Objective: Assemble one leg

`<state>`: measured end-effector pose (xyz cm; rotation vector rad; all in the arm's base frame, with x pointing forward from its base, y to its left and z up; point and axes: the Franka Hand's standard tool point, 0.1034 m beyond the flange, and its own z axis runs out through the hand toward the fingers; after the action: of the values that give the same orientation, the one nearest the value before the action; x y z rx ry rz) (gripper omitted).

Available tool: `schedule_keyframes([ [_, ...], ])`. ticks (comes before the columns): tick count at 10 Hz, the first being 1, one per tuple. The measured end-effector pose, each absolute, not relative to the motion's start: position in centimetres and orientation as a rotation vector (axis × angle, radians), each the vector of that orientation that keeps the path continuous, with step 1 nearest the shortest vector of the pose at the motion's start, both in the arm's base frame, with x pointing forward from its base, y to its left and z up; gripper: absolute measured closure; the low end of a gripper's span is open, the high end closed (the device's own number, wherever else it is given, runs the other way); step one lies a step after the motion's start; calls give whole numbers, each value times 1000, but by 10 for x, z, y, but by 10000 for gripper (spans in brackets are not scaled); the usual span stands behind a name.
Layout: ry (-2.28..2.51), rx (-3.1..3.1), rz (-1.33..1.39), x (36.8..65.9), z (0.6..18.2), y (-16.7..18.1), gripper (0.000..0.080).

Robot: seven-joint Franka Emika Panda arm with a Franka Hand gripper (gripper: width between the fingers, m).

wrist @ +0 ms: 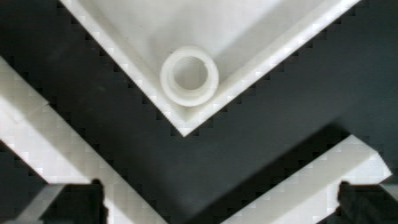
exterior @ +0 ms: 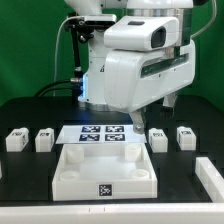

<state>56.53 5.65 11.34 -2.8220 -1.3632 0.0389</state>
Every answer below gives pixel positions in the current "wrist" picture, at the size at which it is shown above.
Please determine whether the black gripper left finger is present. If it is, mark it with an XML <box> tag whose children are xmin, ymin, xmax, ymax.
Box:
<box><xmin>16</xmin><ymin>179</ymin><xmax>110</xmax><ymax>224</ymax></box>

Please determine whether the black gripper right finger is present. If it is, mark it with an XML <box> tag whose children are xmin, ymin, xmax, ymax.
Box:
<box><xmin>334</xmin><ymin>180</ymin><xmax>398</xmax><ymax>224</ymax></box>

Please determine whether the white square tabletop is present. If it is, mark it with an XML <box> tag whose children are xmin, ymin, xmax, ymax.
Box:
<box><xmin>60</xmin><ymin>0</ymin><xmax>361</xmax><ymax>135</ymax></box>

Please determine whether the white L-shaped obstacle wall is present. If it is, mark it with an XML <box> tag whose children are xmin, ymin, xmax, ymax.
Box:
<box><xmin>0</xmin><ymin>57</ymin><xmax>391</xmax><ymax>224</ymax></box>

